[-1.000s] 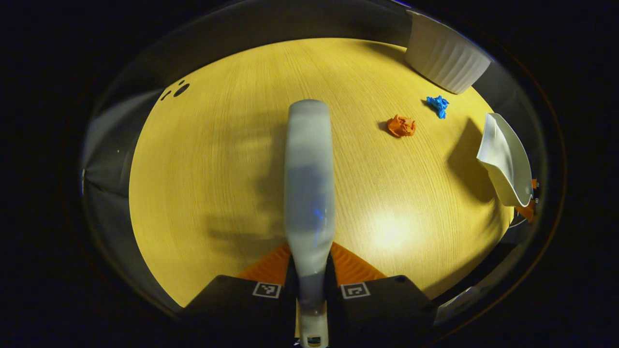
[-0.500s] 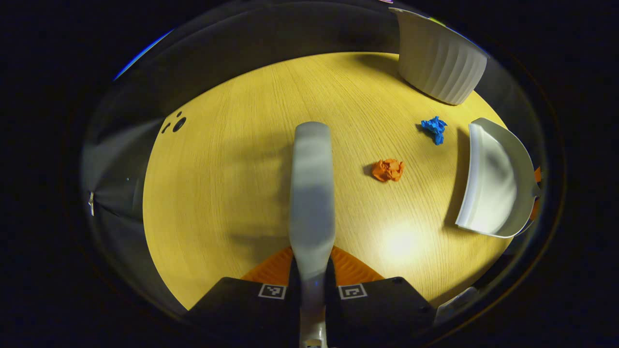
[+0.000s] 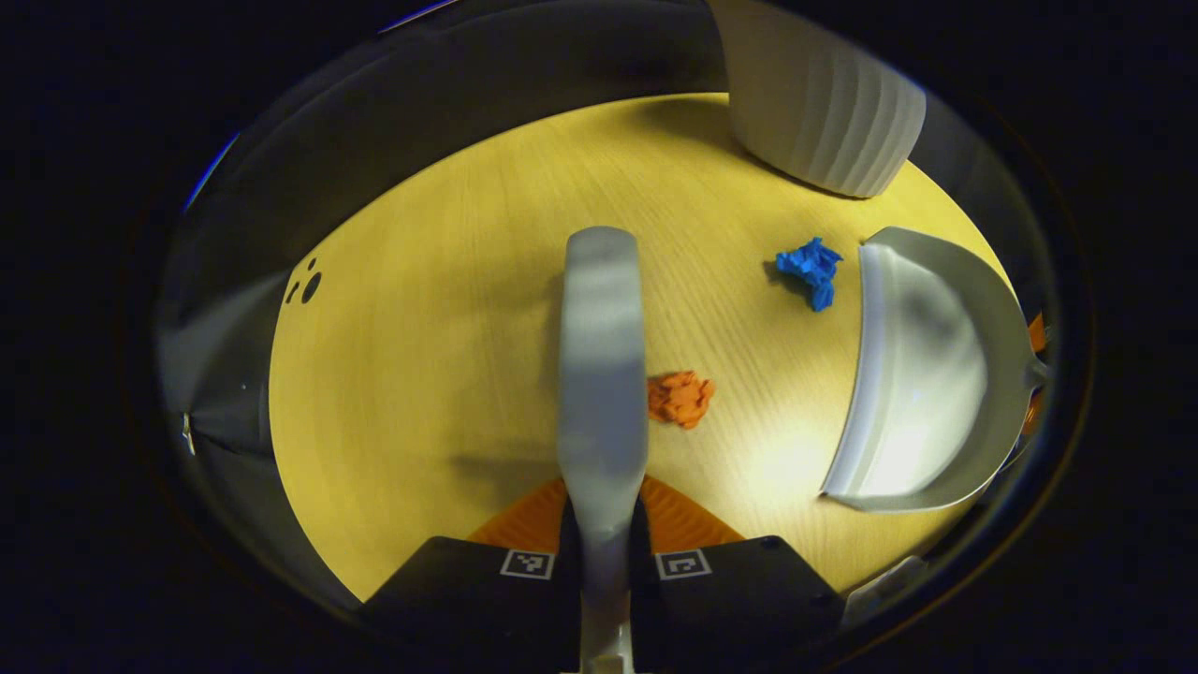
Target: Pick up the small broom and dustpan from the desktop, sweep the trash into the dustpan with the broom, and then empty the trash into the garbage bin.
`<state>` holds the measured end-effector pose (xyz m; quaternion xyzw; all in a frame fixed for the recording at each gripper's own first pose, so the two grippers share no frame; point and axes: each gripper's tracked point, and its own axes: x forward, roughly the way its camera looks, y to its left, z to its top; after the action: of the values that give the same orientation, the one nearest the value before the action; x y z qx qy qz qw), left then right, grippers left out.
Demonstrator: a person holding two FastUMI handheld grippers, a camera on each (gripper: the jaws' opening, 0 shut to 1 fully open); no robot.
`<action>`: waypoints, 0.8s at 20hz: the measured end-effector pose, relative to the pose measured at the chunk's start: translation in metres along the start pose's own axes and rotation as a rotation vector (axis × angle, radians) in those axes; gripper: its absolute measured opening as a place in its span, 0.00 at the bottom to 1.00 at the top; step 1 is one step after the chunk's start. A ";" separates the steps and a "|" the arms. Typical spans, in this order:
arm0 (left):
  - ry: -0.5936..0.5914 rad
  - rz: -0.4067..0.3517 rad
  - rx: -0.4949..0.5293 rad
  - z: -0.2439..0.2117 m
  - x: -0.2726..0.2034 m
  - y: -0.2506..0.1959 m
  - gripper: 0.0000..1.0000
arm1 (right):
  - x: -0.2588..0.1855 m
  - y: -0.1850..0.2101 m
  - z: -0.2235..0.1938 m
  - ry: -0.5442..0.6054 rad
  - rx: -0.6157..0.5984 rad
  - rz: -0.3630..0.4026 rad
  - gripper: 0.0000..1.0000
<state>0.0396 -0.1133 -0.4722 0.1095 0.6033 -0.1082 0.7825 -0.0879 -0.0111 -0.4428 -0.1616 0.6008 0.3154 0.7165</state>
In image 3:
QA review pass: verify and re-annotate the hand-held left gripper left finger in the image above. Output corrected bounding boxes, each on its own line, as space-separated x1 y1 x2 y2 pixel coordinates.
358 476 583 661

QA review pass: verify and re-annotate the orange paper trash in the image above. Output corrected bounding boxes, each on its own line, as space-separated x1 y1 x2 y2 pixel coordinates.
647 371 716 431

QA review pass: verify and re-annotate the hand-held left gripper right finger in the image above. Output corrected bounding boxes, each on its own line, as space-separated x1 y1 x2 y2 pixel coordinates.
629 473 845 661

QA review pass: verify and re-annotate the blue paper trash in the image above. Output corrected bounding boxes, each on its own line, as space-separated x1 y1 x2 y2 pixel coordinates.
775 237 843 313

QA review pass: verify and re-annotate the small white broom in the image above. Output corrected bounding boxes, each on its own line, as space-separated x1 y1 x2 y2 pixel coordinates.
559 226 650 674

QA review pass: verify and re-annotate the white dustpan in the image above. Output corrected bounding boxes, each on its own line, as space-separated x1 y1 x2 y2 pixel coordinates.
820 226 1051 514

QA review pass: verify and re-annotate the white garbage bin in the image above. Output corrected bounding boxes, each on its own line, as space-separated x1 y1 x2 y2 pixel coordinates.
704 0 928 199

